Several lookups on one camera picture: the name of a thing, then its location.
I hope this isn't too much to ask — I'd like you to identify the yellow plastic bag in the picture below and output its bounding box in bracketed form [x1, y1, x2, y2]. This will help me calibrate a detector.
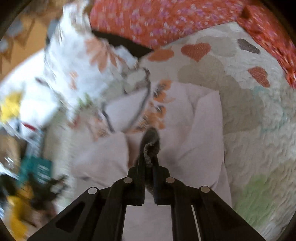
[1, 91, 23, 123]

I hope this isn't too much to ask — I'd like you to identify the orange floral blanket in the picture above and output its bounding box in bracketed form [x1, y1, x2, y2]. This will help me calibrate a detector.
[89, 0, 295, 88]

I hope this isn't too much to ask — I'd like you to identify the green cardboard box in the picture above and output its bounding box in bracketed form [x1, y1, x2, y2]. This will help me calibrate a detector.
[17, 156, 53, 187]

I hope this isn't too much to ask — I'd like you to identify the white floral zip cardigan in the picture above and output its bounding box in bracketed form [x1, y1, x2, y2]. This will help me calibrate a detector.
[71, 80, 231, 240]

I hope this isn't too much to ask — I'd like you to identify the white floral pillow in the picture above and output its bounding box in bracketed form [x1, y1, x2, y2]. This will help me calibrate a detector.
[43, 1, 149, 121]

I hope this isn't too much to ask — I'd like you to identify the quilted heart bedspread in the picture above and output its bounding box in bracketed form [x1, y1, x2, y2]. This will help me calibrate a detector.
[46, 23, 295, 240]

